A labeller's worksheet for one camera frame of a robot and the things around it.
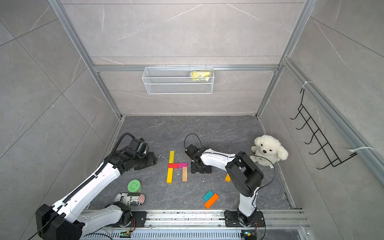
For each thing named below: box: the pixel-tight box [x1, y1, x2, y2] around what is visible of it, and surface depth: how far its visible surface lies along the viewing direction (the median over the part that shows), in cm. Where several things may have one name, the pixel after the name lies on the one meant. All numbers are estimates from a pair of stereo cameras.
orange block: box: [204, 193, 220, 210], surface depth 80 cm
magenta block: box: [178, 162, 188, 168], surface depth 95 cm
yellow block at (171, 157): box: [169, 150, 175, 164], surface depth 97 cm
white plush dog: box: [249, 134, 289, 169], surface depth 82 cm
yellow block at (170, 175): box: [166, 167, 174, 184], surface depth 89 cm
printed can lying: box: [114, 192, 146, 207], surface depth 79 cm
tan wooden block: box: [182, 167, 188, 182], surface depth 90 cm
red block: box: [168, 163, 178, 169], surface depth 94 cm
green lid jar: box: [127, 179, 141, 193], surface depth 81 cm
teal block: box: [202, 190, 214, 202], surface depth 82 cm
